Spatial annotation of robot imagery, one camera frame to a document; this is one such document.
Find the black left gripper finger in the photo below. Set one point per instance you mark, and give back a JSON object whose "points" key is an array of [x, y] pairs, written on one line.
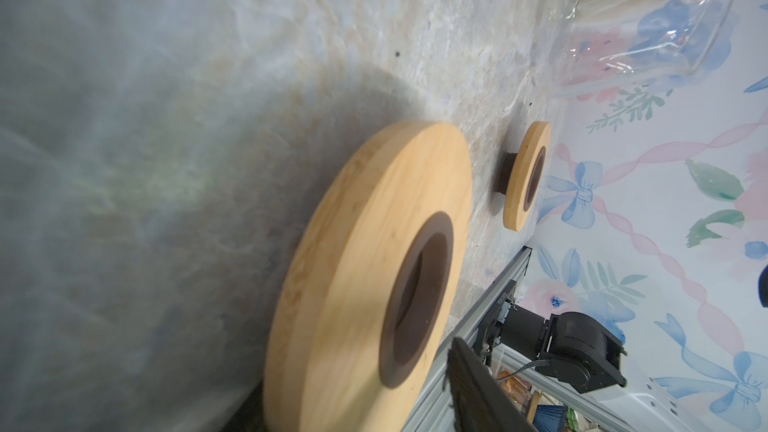
{"points": [[479, 404]]}

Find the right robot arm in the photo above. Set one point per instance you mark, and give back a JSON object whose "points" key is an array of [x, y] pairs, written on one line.
{"points": [[571, 347]]}

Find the clear glass carafe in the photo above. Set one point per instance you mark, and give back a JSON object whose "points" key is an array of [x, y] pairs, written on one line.
{"points": [[588, 46]]}

